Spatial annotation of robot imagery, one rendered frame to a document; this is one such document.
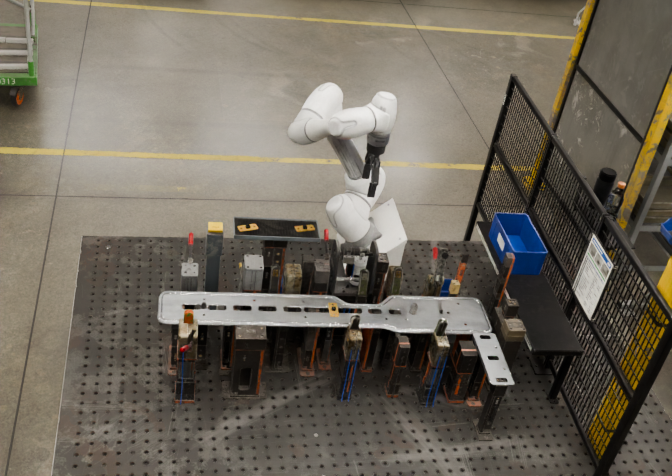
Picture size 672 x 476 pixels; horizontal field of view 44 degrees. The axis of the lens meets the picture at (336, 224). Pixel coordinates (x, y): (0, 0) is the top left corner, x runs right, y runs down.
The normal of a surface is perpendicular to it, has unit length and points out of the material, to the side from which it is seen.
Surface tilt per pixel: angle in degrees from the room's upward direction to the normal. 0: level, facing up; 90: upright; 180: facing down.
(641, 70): 91
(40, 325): 0
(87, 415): 0
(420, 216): 0
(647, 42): 90
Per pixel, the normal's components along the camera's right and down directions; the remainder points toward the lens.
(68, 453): 0.14, -0.81
